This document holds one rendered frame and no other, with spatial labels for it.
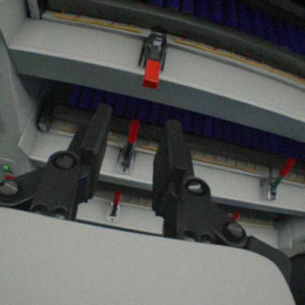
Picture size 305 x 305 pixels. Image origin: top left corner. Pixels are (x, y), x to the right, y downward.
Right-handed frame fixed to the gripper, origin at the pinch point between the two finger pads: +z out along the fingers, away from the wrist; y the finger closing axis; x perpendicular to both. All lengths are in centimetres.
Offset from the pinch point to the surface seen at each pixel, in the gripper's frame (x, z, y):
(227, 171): -17.5, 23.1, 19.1
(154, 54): 1.3, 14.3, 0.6
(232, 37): 4.4, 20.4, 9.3
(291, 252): -41, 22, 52
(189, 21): 4.6, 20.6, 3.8
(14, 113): -10.8, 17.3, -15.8
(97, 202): -36.4, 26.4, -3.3
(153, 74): 0.8, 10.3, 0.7
